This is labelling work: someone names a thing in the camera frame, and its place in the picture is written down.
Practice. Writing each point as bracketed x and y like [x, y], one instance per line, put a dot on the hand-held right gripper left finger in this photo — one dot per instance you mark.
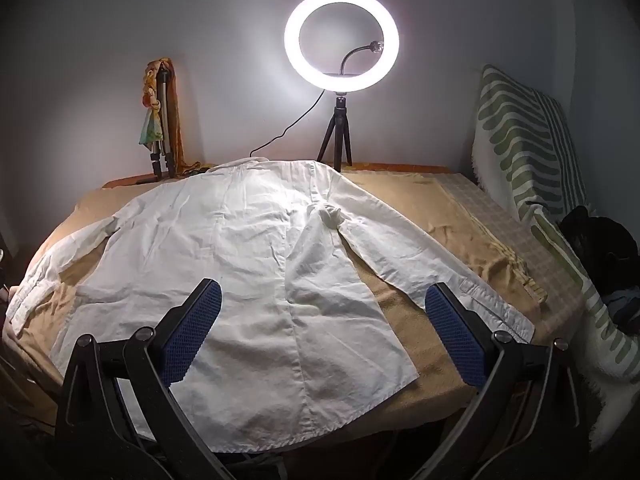
[197, 330]

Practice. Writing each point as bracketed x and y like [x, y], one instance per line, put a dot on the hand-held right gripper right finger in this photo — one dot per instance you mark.
[455, 330]

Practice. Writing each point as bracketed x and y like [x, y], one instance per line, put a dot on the white shirt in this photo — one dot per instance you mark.
[250, 240]

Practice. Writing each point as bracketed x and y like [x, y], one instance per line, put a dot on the beige blanket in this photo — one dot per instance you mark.
[425, 220]

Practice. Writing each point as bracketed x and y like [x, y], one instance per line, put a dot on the beige checkered sheet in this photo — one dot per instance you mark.
[480, 200]

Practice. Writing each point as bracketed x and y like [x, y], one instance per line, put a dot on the green striped white blanket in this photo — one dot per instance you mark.
[515, 135]

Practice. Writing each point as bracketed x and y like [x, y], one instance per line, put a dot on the colourful floral cloth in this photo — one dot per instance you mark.
[147, 130]

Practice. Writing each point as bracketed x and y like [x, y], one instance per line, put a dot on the orange patterned hanging cloth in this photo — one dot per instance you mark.
[175, 110]

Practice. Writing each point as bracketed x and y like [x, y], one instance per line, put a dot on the folded silver tripod stand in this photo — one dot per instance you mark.
[163, 110]

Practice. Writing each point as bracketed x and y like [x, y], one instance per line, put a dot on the black mini tripod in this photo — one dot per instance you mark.
[341, 110]

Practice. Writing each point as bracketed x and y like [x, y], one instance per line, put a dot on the black gooseneck phone holder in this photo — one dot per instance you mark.
[376, 46]

